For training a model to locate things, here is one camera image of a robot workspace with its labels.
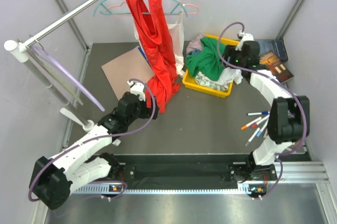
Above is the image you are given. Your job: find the metal clothes rail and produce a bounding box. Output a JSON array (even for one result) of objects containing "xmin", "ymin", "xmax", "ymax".
[{"xmin": 20, "ymin": 0, "xmax": 98, "ymax": 52}]

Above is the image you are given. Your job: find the purple cable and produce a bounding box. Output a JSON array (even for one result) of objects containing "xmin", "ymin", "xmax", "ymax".
[
  {"xmin": 217, "ymin": 22, "xmax": 309, "ymax": 201},
  {"xmin": 28, "ymin": 78, "xmax": 158, "ymax": 203}
]

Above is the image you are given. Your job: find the green tank top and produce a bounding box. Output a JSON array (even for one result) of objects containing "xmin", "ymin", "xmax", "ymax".
[{"xmin": 186, "ymin": 37, "xmax": 224, "ymax": 81}]

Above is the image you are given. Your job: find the orange cover paperback book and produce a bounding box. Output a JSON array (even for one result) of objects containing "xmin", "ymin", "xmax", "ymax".
[{"xmin": 260, "ymin": 51, "xmax": 294, "ymax": 83}]

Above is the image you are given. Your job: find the red tank top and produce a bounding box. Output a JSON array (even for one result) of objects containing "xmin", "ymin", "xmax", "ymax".
[{"xmin": 125, "ymin": 0, "xmax": 180, "ymax": 113}]

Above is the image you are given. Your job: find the clear plastic hanger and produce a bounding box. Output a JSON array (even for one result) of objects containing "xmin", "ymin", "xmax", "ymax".
[{"xmin": 18, "ymin": 40, "xmax": 84, "ymax": 106}]

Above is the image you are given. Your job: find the red cap marker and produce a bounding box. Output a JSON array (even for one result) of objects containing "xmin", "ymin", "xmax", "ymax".
[{"xmin": 251, "ymin": 115, "xmax": 270, "ymax": 128}]

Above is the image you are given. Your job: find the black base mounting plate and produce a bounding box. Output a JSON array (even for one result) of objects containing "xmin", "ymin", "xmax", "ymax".
[{"xmin": 102, "ymin": 154, "xmax": 276, "ymax": 189}]

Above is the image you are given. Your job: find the orange cap marker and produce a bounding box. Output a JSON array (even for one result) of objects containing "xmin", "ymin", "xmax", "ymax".
[{"xmin": 241, "ymin": 117, "xmax": 262, "ymax": 130}]

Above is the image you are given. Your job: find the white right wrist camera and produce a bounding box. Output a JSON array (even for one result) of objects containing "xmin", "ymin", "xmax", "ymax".
[{"xmin": 235, "ymin": 30, "xmax": 254, "ymax": 51}]

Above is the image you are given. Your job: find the lavender plastic hanger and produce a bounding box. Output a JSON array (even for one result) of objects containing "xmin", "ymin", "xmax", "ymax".
[{"xmin": 33, "ymin": 45, "xmax": 105, "ymax": 111}]

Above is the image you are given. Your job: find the light blue cap marker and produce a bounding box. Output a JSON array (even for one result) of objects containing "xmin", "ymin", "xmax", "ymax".
[{"xmin": 256, "ymin": 120, "xmax": 269, "ymax": 137}]

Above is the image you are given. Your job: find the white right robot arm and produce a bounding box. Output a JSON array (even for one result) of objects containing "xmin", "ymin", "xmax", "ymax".
[{"xmin": 219, "ymin": 40, "xmax": 310, "ymax": 180}]

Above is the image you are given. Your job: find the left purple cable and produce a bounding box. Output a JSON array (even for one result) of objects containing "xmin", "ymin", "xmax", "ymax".
[{"xmin": 28, "ymin": 78, "xmax": 158, "ymax": 203}]

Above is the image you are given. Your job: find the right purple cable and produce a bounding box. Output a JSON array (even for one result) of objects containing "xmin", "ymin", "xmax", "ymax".
[{"xmin": 217, "ymin": 22, "xmax": 309, "ymax": 201}]

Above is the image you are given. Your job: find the blue hardcover book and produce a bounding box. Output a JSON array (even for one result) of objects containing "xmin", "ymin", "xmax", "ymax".
[{"xmin": 256, "ymin": 39, "xmax": 289, "ymax": 63}]

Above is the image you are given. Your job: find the grey slotted cable duct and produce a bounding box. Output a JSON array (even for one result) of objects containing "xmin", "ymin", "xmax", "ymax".
[{"xmin": 73, "ymin": 183, "xmax": 252, "ymax": 195}]

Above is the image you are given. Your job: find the brown cardboard sheet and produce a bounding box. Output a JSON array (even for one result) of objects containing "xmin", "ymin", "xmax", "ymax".
[{"xmin": 102, "ymin": 46, "xmax": 154, "ymax": 99}]

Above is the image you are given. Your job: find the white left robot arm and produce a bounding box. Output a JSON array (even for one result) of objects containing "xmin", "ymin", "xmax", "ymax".
[{"xmin": 28, "ymin": 92, "xmax": 159, "ymax": 210}]

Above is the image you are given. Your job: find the pink garment in bin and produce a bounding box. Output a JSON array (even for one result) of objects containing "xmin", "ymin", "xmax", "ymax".
[{"xmin": 186, "ymin": 34, "xmax": 206, "ymax": 55}]

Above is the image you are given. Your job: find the white patterned garment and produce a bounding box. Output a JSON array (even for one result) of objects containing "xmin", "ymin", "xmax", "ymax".
[{"xmin": 194, "ymin": 68, "xmax": 243, "ymax": 91}]

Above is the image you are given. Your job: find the yellow plastic bin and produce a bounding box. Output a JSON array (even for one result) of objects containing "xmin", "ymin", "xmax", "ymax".
[{"xmin": 183, "ymin": 34, "xmax": 242, "ymax": 98}]

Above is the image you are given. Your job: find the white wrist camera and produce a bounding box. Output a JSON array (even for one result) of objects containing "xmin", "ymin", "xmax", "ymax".
[
  {"xmin": 127, "ymin": 80, "xmax": 146, "ymax": 101},
  {"xmin": 235, "ymin": 30, "xmax": 254, "ymax": 51}
]

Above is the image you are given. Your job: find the teal plastic hanger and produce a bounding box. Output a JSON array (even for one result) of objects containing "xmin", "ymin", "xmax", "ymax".
[{"xmin": 93, "ymin": 0, "xmax": 189, "ymax": 17}]

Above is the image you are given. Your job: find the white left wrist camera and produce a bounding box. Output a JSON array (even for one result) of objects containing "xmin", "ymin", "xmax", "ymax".
[{"xmin": 127, "ymin": 80, "xmax": 146, "ymax": 101}]

